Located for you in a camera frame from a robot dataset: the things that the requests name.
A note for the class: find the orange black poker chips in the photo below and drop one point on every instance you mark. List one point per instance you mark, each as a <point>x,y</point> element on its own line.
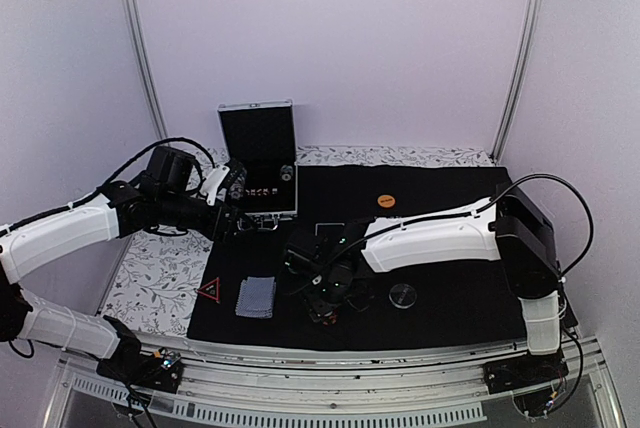
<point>329,320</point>

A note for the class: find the blue patterned card deck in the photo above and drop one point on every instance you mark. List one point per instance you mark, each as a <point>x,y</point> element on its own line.
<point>256,298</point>

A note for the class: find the long poker chip stack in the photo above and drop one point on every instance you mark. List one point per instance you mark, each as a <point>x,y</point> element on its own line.
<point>237,189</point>

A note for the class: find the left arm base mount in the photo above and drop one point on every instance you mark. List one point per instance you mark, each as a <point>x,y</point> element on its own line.
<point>161,370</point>

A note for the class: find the right aluminium frame post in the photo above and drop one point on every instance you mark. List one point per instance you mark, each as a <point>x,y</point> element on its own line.
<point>532,11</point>

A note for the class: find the short poker chip stack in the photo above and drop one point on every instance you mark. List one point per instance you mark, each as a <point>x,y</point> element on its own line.
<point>286,173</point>

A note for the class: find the aluminium poker chip case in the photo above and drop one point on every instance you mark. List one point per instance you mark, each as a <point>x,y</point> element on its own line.
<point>261,137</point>

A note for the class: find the aluminium frame post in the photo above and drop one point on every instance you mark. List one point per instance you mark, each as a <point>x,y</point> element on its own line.
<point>532,11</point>
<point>134,25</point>

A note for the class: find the red dice row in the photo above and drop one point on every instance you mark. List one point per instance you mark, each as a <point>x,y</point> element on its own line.
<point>261,192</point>

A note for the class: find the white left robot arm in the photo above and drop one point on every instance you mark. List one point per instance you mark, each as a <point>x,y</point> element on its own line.
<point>50,284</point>

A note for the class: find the floral white tablecloth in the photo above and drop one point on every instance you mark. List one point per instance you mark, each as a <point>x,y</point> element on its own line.
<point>154,286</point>

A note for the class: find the black poker mat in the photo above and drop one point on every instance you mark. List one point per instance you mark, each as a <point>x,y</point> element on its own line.
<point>458,303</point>

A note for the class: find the left aluminium frame post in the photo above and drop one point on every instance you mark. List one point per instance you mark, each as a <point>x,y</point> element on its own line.
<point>134,25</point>

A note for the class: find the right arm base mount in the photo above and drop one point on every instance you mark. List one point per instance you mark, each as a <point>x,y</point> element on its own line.
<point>524,371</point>

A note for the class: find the orange big blind button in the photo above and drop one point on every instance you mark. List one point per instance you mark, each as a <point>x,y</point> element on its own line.
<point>386,201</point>

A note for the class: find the red triangle all-in marker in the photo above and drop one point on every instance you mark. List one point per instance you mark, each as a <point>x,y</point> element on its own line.
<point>211,290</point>

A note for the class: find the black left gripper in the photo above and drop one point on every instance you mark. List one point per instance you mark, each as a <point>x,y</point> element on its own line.
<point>228,224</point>

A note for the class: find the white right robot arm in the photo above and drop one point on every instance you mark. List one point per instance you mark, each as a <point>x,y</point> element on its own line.
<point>508,228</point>

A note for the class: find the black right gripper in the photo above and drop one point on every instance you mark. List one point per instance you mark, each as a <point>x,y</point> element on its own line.
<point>320,308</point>

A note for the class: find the clear dealer button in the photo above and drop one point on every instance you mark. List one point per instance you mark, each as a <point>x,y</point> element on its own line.
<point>403,296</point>

